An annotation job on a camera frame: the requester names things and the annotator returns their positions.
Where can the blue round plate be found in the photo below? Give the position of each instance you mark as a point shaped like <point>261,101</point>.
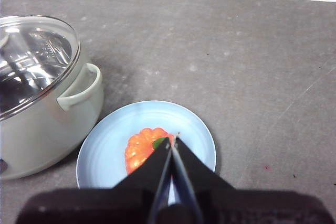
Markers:
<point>105,155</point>

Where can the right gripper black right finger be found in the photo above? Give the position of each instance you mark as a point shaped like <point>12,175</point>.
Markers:
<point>249,208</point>

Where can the orange toy pumpkin green stem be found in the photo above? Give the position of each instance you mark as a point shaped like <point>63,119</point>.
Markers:
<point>139,148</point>

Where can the glass lid with green knob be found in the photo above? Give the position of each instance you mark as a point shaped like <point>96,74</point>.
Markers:
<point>31,58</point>

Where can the pale green electric steamer pot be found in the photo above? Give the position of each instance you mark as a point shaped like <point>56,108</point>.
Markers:
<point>39,140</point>

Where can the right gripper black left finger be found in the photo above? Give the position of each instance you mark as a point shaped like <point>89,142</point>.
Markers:
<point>105,205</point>

